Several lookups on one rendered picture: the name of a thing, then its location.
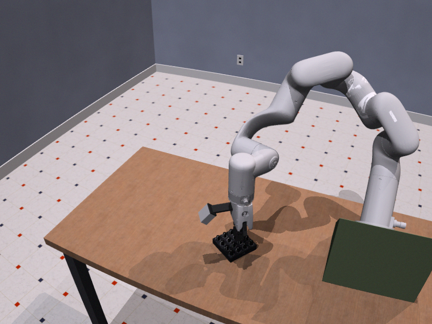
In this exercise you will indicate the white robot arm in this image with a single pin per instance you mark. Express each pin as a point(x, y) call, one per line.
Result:
point(334, 70)

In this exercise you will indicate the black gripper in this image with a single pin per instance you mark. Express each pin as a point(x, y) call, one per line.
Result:
point(242, 216)

